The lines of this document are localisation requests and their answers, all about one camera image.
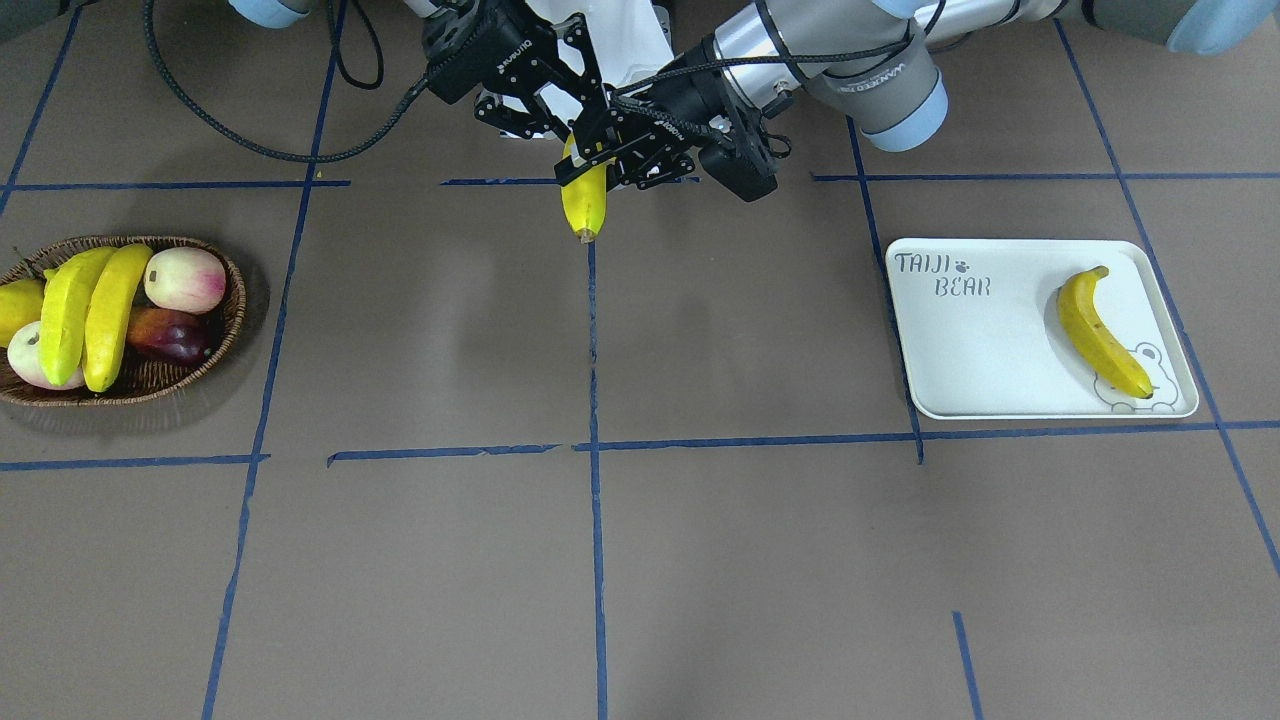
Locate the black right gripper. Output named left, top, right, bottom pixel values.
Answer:
left=421, top=1, right=561, bottom=104

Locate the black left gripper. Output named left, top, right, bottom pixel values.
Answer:
left=540, top=15, right=735, bottom=187

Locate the yellow banana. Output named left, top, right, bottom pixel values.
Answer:
left=561, top=133, right=607, bottom=243
left=38, top=246, right=116, bottom=387
left=82, top=243, right=154, bottom=393
left=1055, top=266, right=1155, bottom=398

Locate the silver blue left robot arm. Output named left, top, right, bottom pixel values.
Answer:
left=556, top=1, right=1277, bottom=202

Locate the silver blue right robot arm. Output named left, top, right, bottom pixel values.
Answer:
left=1, top=1, right=605, bottom=164

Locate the brown wicker basket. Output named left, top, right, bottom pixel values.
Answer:
left=3, top=234, right=248, bottom=407

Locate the pink white peach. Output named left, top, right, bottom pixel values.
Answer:
left=143, top=247, right=227, bottom=315

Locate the dark red mango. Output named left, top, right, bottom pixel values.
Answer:
left=125, top=307, right=218, bottom=366

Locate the white bear tray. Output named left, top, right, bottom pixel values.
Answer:
left=884, top=237, right=1201, bottom=420

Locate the yellow lemon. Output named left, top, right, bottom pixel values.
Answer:
left=0, top=278, right=45, bottom=348

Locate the pale apple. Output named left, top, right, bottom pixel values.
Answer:
left=6, top=320, right=84, bottom=391

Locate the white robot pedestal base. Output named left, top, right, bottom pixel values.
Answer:
left=475, top=1, right=675, bottom=126

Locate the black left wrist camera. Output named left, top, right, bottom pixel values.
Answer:
left=698, top=97, right=792, bottom=202

